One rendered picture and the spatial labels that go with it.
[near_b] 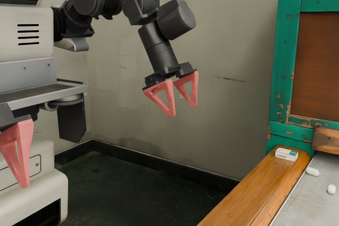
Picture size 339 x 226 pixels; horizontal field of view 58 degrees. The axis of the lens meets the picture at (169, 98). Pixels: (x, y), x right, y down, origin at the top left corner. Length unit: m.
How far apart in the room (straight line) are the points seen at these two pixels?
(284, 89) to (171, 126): 1.37
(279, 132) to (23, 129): 0.91
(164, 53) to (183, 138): 1.68
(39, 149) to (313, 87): 0.83
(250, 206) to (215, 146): 1.45
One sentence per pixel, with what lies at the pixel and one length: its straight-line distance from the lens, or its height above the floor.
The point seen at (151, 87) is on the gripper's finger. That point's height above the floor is 1.05.
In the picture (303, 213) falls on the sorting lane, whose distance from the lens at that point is 0.83.
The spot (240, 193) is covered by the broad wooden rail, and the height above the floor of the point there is 0.76.
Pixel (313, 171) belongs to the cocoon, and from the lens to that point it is 1.01.
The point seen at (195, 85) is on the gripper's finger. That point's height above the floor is 1.04.
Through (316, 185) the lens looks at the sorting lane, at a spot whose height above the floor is 0.74.
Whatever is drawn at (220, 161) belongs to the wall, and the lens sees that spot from 2.23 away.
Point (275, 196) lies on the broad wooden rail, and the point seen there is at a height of 0.76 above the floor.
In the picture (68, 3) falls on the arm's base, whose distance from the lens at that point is 0.84.
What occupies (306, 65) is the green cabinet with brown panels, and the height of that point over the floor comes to 1.04.
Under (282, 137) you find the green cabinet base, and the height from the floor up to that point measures 0.79.
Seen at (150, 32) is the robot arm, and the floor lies 1.16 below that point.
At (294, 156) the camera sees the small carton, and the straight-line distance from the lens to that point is 1.02.
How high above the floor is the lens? 1.18
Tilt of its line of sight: 14 degrees down
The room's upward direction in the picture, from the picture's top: straight up
